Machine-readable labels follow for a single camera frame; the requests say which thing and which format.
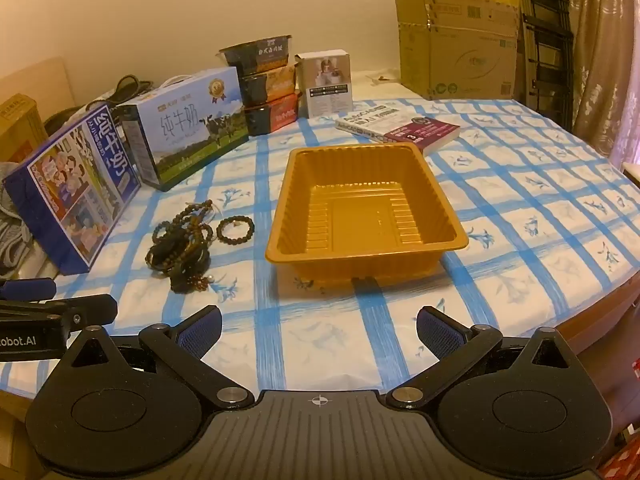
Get brown bead bracelet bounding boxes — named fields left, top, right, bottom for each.
left=216, top=215, right=255, bottom=242

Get pile of bead bracelets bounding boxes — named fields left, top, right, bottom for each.
left=145, top=199, right=228, bottom=295

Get large cardboard box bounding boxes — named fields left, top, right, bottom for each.
left=395, top=0, right=521, bottom=102

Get brown patterned curtain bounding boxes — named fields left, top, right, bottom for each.
left=555, top=0, right=640, bottom=161

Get blue cartoon milk box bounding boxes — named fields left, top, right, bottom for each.
left=2, top=102, right=143, bottom=276

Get golden plastic tray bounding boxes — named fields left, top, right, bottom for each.
left=264, top=142, right=470, bottom=278

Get light blue cow milk box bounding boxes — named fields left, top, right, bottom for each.
left=116, top=66, right=250, bottom=192

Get blue checked tablecloth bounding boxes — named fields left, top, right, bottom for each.
left=0, top=97, right=640, bottom=391

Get grey cloth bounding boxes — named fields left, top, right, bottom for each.
left=0, top=162, right=35, bottom=276

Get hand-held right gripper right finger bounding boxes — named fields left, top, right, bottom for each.
left=385, top=304, right=583, bottom=408

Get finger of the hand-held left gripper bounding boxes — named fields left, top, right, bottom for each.
left=0, top=294, right=118, bottom=328
left=0, top=278, right=57, bottom=302

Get red checked cloth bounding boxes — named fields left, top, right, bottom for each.
left=597, top=437, right=640, bottom=480

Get white and purple book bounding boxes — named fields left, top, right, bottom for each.
left=335, top=105, right=462, bottom=157

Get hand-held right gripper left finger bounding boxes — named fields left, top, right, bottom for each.
left=57, top=304, right=256, bottom=408

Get orange instant rice bowl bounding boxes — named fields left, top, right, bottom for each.
left=239, top=64, right=298, bottom=106

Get black folding ladder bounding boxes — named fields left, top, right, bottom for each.
left=515, top=0, right=576, bottom=131

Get black instant rice bowl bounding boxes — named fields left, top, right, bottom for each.
left=218, top=35, right=293, bottom=75

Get pink sheer curtain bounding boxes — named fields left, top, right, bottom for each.
left=607, top=75, right=640, bottom=166

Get yellow-brown box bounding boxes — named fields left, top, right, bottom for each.
left=0, top=93, right=49, bottom=163

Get white product box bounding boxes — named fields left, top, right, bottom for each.
left=294, top=50, right=355, bottom=120

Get black cables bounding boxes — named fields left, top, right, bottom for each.
left=111, top=74, right=157, bottom=106

